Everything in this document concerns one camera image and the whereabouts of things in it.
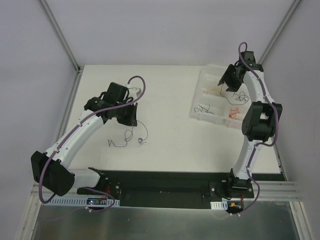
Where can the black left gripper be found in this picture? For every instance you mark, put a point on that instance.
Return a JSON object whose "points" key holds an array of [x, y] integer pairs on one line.
{"points": [[133, 115]]}

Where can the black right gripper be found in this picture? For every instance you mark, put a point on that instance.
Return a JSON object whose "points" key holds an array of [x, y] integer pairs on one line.
{"points": [[230, 80]]}

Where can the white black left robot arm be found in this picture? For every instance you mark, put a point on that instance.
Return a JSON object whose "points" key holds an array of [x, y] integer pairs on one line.
{"points": [[51, 168]]}

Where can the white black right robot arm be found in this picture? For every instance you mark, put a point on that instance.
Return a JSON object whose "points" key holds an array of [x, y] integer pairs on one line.
{"points": [[260, 123]]}

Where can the white compartment tray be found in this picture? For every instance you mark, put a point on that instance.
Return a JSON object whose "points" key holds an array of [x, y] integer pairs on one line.
{"points": [[212, 103]]}

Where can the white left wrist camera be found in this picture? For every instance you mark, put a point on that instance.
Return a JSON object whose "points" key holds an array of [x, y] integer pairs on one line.
{"points": [[134, 92]]}

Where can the left white cable duct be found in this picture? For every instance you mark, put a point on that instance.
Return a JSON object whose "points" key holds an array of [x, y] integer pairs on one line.
{"points": [[80, 201]]}

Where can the white cable duct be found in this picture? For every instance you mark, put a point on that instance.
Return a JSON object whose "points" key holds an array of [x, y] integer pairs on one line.
{"points": [[219, 205], [80, 201]]}

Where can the aluminium right corner post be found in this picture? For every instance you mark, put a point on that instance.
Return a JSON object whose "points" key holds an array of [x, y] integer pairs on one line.
{"points": [[280, 29]]}

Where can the aluminium corner post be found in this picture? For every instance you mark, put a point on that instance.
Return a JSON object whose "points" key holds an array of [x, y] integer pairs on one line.
{"points": [[280, 29], [59, 34]]}

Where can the aluminium frame rail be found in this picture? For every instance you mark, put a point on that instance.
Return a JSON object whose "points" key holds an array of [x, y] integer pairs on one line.
{"points": [[281, 191]]}

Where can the right white cable duct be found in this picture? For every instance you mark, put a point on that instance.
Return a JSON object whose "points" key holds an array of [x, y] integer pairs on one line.
{"points": [[219, 205]]}

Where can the aluminium left corner post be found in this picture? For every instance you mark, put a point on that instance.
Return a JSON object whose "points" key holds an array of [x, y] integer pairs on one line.
{"points": [[59, 34]]}

